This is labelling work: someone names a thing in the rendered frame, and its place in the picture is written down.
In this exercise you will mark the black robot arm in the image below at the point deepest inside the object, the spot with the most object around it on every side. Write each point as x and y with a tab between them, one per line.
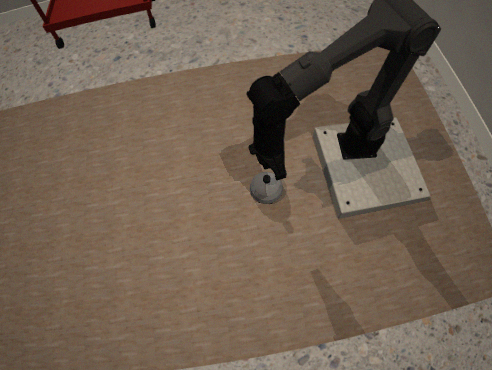
390	24

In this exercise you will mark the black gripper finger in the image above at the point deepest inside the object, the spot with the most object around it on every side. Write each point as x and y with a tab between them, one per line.
265	166

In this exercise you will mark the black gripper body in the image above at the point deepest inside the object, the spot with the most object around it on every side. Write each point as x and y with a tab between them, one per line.
272	155

